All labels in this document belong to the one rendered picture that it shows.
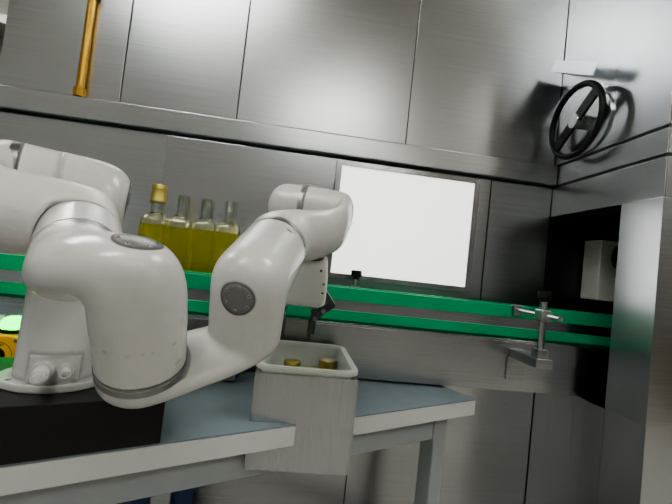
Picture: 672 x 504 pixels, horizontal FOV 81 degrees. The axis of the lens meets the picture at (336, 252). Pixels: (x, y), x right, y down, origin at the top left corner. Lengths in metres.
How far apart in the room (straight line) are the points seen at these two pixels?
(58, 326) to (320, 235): 0.36
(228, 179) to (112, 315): 0.81
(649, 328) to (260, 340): 0.86
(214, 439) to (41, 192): 0.39
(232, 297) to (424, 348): 0.66
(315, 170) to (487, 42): 0.68
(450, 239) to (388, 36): 0.64
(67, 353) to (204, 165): 0.68
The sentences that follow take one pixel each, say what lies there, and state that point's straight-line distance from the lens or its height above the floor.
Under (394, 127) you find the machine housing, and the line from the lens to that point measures 1.24.
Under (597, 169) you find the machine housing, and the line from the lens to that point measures 1.27.
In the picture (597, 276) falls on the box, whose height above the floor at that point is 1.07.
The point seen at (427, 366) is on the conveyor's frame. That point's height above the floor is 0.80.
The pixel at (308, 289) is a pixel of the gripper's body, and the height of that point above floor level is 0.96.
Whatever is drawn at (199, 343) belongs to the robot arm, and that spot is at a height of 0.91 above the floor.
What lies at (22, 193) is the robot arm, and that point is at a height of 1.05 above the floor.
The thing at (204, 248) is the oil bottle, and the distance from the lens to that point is 0.98.
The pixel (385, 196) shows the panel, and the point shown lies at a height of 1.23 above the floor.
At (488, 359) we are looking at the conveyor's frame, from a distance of 1.06.
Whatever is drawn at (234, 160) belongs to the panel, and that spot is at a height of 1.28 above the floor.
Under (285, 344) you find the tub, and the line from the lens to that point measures 0.87.
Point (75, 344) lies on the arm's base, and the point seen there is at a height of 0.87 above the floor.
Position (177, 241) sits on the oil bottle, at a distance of 0.99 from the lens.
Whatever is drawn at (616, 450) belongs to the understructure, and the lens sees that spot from 1.18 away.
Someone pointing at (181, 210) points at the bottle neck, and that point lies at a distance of 1.01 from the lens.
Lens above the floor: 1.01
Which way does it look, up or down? 2 degrees up
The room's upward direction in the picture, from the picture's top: 6 degrees clockwise
